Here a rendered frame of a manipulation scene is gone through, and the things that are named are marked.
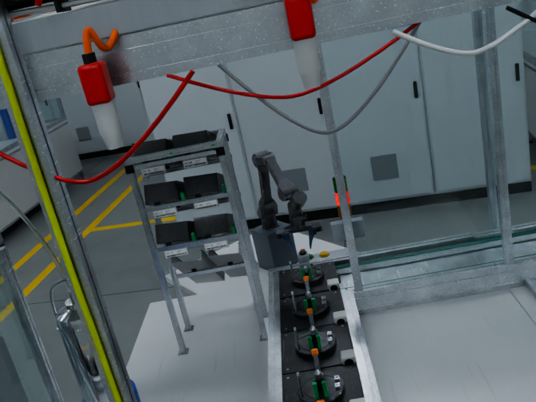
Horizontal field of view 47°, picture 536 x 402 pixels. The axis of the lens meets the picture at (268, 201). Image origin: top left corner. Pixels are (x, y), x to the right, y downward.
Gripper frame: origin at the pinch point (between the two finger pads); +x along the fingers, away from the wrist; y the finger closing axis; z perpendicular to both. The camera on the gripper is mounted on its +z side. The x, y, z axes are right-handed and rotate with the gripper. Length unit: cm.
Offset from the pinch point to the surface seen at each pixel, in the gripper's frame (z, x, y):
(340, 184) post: 28.3, -9.4, 18.5
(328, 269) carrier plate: -16.3, 8.5, 8.8
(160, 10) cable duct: 145, -2, -14
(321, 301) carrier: 10.1, 27.5, 4.2
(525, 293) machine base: -3, 34, 79
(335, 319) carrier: 16.6, 36.0, 7.9
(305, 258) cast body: -3.5, 6.2, 0.5
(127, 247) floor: -319, -131, -178
